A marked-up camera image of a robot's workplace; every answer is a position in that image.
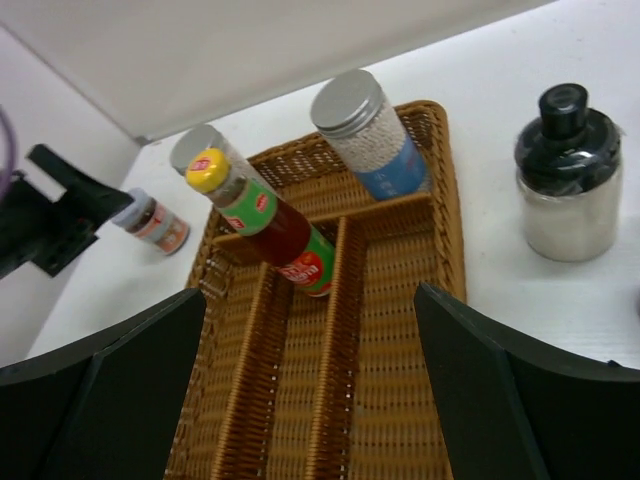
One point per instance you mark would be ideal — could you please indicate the dark paste jar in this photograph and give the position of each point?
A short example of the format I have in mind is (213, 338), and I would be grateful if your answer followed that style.
(152, 222)

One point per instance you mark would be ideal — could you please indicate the black knob white powder bottle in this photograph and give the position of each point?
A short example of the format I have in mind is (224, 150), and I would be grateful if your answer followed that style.
(569, 175)

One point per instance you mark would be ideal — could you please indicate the red sauce bottle yellow cap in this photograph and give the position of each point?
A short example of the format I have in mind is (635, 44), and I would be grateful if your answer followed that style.
(281, 235)

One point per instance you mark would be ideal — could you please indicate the tall blue label jar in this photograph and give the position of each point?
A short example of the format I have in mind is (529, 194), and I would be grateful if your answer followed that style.
(354, 115)

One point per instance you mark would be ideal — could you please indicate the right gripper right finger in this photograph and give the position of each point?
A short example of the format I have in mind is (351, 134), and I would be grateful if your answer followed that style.
(514, 407)

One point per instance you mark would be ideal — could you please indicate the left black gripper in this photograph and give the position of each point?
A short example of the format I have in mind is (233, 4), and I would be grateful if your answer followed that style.
(52, 234)

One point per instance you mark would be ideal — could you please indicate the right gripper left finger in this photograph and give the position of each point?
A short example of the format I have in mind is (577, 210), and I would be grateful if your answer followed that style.
(105, 406)

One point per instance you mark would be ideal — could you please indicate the brown wicker divided tray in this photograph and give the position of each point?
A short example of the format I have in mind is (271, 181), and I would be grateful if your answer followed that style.
(287, 386)

